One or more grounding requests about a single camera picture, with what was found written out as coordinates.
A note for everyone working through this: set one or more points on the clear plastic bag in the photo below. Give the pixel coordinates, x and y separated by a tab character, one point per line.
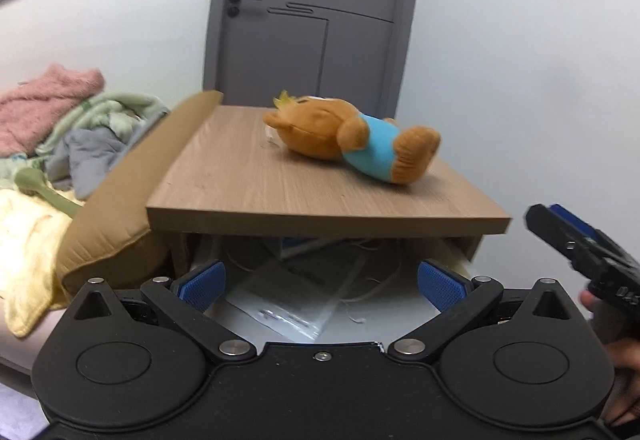
295	300

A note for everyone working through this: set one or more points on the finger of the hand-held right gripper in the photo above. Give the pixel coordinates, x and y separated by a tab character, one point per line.
552	225

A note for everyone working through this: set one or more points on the brown cushion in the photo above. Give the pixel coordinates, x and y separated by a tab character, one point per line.
130	200

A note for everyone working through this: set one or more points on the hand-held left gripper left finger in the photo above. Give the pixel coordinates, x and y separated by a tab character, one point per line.
204	287

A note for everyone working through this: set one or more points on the pink towel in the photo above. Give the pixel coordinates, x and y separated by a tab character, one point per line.
45	107

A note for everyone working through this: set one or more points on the brown plush bear toy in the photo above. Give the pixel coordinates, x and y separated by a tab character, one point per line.
350	139

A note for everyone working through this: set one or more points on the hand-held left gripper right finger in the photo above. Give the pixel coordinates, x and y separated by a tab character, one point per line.
440	289

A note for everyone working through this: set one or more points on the grey door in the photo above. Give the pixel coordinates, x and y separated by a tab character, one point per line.
320	19

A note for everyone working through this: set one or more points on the green plush toy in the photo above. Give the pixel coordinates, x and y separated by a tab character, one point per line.
42	187

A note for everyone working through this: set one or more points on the green blanket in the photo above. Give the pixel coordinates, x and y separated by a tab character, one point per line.
115	114

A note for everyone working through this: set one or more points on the grey cloth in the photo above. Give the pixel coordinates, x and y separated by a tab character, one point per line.
87	154

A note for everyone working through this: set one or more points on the person's right hand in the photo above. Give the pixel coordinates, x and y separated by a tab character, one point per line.
625	375

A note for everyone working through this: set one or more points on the wooden nightstand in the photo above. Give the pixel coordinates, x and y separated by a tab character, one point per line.
300	180

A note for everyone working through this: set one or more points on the yellow blanket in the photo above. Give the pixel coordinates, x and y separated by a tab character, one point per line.
27	250

